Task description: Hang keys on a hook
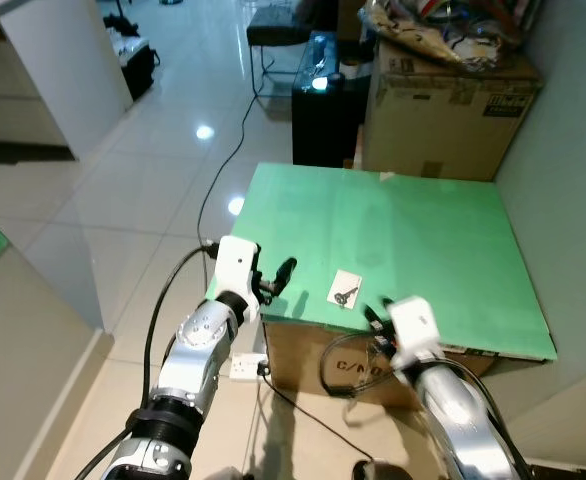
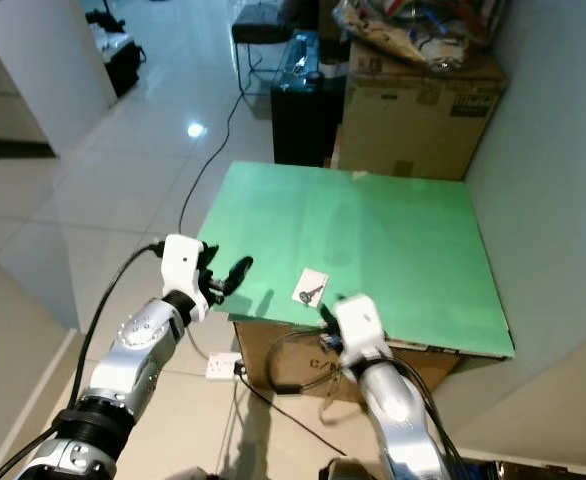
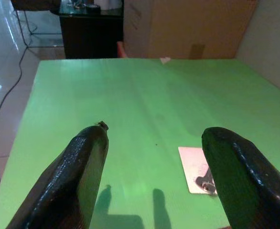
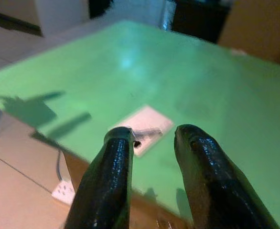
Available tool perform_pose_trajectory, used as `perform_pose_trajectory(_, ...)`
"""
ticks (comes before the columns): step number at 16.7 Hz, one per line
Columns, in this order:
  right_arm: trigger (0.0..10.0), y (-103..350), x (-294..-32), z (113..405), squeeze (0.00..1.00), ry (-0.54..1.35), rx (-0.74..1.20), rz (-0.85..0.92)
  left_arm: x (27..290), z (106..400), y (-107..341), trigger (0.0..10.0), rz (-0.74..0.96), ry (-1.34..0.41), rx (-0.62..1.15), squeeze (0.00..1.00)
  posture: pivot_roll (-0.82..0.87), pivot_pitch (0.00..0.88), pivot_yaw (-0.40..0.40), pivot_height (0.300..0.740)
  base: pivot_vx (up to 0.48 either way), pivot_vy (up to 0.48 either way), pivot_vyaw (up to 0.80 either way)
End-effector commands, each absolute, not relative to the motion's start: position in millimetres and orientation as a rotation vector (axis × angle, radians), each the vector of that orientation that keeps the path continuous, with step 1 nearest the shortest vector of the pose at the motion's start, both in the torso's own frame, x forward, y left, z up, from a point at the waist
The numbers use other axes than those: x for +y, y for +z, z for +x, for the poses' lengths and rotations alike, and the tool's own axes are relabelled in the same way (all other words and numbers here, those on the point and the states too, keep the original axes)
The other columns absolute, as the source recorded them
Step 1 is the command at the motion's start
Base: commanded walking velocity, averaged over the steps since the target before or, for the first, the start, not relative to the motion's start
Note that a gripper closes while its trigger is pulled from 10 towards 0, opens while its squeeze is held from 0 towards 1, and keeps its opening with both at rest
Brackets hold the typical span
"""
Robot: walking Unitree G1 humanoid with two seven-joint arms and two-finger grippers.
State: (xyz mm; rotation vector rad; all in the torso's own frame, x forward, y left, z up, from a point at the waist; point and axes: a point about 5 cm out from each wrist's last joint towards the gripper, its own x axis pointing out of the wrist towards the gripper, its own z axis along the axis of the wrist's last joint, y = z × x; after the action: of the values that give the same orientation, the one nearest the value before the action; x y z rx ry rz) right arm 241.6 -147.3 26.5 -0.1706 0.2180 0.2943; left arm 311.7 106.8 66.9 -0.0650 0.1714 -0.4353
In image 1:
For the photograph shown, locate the white key card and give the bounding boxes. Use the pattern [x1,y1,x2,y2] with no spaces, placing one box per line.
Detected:
[328,270,366,309]

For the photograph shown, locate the low brown cardboard box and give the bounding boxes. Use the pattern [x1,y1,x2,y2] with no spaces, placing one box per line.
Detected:
[261,318,504,411]

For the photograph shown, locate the white power socket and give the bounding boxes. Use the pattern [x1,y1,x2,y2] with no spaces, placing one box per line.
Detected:
[231,352,269,383]

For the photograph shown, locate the green board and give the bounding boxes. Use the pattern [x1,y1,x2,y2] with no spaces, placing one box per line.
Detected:
[205,163,558,363]

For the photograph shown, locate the dark robot foot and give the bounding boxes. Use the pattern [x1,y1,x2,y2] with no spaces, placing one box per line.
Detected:
[353,460,414,480]

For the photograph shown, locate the black speaker cabinet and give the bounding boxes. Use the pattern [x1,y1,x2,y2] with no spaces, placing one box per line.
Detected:
[291,70,372,169]

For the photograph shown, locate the large brown cardboard box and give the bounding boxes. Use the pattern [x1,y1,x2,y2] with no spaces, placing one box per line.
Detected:
[361,45,544,183]

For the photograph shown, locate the black bag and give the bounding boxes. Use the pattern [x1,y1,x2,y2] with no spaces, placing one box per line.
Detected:
[101,10,161,101]

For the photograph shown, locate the bluish clear plastic pack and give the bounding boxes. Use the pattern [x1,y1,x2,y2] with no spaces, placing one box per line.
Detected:
[308,30,350,83]

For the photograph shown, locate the black stool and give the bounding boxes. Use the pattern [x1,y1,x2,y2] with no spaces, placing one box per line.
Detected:
[246,5,314,96]

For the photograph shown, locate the clear plastic bag of items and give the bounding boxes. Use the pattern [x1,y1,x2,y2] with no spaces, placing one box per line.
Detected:
[358,0,539,73]

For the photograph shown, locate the beige kitchen cabinet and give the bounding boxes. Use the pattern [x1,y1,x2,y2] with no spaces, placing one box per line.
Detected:
[0,10,74,151]

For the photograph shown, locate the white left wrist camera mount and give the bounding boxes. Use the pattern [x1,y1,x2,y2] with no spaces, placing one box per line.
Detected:
[213,236,262,297]

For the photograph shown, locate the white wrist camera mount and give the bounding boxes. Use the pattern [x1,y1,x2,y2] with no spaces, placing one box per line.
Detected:
[213,236,262,297]
[386,297,444,366]

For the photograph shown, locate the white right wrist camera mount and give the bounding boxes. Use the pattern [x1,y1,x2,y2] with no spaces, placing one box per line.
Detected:
[386,297,444,366]

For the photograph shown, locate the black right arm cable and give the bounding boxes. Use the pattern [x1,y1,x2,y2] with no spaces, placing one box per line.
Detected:
[318,335,394,401]

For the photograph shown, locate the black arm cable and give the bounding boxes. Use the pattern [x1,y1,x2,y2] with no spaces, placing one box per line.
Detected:
[318,335,394,401]
[73,240,224,480]

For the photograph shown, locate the long black floor cable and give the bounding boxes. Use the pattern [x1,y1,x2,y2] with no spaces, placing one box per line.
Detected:
[195,75,274,263]

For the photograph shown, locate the black socket cable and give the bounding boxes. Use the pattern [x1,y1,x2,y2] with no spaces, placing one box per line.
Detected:
[258,365,379,466]

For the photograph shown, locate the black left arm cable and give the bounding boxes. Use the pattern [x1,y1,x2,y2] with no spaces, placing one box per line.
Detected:
[73,240,224,480]

